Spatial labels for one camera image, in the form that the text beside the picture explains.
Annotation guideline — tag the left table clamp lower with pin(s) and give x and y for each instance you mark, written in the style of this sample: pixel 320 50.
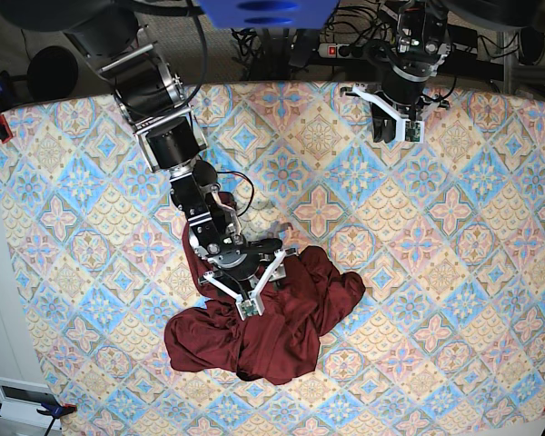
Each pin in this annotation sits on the left table clamp lower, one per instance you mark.
pixel 50 411

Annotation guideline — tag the white wall vent panel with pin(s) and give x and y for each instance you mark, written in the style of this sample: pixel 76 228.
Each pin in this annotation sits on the white wall vent panel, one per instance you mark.
pixel 20 401

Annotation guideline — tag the patterned tablecloth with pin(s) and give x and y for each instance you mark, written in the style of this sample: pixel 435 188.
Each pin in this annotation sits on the patterned tablecloth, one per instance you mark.
pixel 448 236

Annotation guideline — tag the maroon t-shirt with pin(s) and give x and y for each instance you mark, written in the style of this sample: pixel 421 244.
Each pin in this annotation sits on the maroon t-shirt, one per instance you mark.
pixel 278 346

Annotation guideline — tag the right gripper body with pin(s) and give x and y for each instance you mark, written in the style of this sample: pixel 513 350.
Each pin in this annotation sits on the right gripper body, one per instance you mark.
pixel 239 262

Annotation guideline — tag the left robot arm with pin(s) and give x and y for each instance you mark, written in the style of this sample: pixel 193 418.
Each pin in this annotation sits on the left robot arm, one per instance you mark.
pixel 421 43

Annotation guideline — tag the white power strip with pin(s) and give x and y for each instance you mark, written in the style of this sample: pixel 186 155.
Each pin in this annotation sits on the white power strip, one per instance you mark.
pixel 340 51

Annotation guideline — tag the black round stool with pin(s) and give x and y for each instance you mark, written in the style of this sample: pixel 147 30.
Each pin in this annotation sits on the black round stool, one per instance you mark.
pixel 52 74

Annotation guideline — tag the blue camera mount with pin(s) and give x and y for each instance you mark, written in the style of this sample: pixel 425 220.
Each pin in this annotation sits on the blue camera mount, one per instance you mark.
pixel 305 14

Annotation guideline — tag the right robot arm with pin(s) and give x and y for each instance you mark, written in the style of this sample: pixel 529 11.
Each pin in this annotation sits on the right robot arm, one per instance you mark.
pixel 151 97

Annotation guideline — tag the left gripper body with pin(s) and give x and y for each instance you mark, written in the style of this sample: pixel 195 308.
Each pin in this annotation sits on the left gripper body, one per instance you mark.
pixel 403 84

